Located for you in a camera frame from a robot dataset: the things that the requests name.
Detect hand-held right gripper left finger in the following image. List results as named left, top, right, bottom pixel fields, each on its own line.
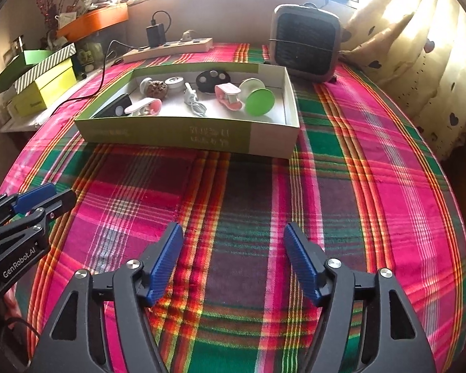
left=29, top=221, right=185, bottom=373

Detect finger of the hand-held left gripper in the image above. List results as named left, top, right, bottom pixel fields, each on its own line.
left=0, top=182, right=57, bottom=227
left=0, top=189, right=78, bottom=246

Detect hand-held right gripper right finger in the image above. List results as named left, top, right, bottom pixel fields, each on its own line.
left=283, top=221, right=437, bottom=373

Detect black rectangular remote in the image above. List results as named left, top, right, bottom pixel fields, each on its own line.
left=91, top=94, right=130, bottom=119

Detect green and white cardboard box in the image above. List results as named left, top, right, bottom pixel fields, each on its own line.
left=75, top=61, right=300, bottom=160

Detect pink and white clip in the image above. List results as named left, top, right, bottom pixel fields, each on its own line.
left=124, top=99, right=163, bottom=117

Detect brown walnut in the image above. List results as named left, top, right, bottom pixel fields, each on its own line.
left=145, top=80, right=168, bottom=99

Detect white usb cable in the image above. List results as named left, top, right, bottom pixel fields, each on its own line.
left=183, top=82, right=209, bottom=118

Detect green and white spool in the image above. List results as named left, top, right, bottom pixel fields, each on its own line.
left=239, top=78, right=276, bottom=117

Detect pink and white cable winder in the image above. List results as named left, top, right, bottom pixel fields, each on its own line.
left=214, top=83, right=244, bottom=111

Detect black round remote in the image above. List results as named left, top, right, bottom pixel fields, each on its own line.
left=196, top=69, right=232, bottom=94

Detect pink plaid blanket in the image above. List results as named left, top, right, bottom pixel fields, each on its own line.
left=0, top=43, right=466, bottom=373

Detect yellow-green box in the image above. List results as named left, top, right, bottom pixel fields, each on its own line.
left=11, top=59, right=78, bottom=116

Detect green box lid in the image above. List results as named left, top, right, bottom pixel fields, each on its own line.
left=0, top=50, right=53, bottom=94

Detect orange box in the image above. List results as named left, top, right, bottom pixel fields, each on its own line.
left=56, top=3, right=129, bottom=41

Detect white power strip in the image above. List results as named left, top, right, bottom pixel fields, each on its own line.
left=122, top=38, right=213, bottom=63

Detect black charger adapter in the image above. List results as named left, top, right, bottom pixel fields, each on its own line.
left=145, top=11, right=172, bottom=47

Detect red flower branches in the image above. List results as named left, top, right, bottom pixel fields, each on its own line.
left=29, top=0, right=63, bottom=32

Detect grey space heater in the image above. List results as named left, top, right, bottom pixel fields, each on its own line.
left=270, top=3, right=341, bottom=83

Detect cream heart-print curtain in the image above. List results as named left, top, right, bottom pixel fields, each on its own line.
left=340, top=0, right=466, bottom=160

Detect black power cable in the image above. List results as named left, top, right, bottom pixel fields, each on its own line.
left=43, top=41, right=148, bottom=119

